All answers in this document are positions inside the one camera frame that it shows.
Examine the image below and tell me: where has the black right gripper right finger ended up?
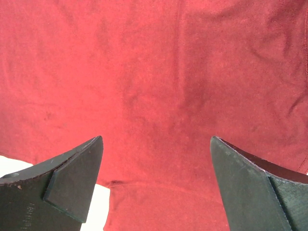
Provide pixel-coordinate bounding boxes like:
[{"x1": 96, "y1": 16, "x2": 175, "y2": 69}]
[{"x1": 210, "y1": 137, "x2": 308, "y2": 231}]

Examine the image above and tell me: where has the dark red t shirt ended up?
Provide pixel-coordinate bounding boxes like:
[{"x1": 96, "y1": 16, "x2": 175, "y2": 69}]
[{"x1": 0, "y1": 0, "x2": 308, "y2": 231}]

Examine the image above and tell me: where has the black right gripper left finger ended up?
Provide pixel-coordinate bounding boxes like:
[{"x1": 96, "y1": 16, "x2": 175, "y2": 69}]
[{"x1": 0, "y1": 136, "x2": 103, "y2": 231}]

